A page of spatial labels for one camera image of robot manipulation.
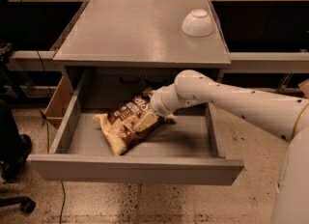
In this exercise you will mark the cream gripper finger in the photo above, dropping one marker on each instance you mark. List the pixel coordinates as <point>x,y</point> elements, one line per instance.
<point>148,119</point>

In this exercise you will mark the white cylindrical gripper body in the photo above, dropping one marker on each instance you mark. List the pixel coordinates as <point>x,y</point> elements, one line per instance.
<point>156,103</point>

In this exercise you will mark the brown sea salt chip bag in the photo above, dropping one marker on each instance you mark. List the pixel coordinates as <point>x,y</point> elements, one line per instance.
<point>117,125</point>

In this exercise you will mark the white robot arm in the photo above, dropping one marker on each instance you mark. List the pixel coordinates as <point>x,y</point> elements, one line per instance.
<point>283,116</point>

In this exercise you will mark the grey open top drawer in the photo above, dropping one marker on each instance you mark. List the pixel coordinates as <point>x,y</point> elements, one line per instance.
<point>188,151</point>

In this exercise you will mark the grey cabinet counter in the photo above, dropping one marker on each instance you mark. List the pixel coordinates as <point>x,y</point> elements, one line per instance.
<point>145,34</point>

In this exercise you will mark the white upturned bowl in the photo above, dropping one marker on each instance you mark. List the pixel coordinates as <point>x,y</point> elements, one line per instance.
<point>197,24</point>

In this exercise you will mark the wooden side panel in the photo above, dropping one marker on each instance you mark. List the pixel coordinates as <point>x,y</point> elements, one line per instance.
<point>58,105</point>

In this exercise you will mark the black office chair base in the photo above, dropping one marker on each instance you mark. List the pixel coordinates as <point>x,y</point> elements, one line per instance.
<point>26,204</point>

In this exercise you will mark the black right drawer handle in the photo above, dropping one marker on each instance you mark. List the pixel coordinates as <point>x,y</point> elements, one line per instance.
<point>155,79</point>

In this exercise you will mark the black drawer handle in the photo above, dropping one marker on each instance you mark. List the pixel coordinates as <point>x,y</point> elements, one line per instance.
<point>155,79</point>
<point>130,78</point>

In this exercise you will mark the black left drawer handle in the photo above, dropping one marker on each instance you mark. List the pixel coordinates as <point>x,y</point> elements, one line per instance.
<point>130,78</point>

